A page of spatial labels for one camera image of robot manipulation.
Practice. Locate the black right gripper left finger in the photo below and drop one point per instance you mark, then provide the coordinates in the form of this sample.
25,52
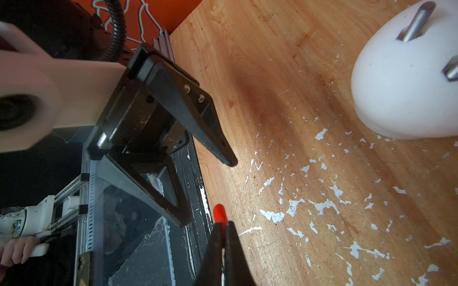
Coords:
211,269

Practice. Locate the operator hand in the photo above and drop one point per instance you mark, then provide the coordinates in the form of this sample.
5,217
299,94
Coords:
16,251

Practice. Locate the metal screw front right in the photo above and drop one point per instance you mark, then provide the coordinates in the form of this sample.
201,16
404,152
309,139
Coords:
450,71

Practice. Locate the red screw protection sleeve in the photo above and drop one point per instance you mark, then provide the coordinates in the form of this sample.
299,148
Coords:
220,216

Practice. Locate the metal screw front left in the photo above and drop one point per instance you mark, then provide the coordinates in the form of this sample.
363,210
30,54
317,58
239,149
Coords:
419,21

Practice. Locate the metal screw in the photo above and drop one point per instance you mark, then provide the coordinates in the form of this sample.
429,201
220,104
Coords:
450,71
419,21

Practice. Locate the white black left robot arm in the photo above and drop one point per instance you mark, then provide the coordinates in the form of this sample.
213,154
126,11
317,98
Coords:
64,30

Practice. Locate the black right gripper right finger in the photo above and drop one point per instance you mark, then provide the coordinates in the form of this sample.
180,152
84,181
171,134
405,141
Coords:
236,269

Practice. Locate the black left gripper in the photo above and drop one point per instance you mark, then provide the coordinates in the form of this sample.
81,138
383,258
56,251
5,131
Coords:
151,108

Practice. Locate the white dome screw fixture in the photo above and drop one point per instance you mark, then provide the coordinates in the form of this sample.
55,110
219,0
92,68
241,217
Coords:
400,89

